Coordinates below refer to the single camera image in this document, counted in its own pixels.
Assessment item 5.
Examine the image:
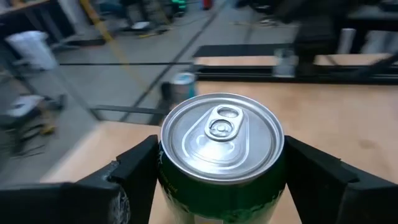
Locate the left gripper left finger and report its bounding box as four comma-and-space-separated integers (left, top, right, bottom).
0, 134, 160, 224

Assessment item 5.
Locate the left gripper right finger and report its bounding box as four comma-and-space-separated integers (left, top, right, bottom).
284, 135, 398, 224

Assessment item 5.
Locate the green Sprite can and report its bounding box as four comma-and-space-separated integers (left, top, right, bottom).
157, 92, 287, 224

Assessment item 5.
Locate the blue silver Red Bull can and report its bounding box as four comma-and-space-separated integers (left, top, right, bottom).
170, 72, 197, 105

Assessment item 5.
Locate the white plastic bag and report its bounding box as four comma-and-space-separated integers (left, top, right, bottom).
4, 30, 59, 72

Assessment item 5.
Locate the black aluminium table frame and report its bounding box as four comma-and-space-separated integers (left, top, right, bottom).
194, 52, 398, 85

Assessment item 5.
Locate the silver mounting bracket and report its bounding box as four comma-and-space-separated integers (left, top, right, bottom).
272, 48, 299, 78

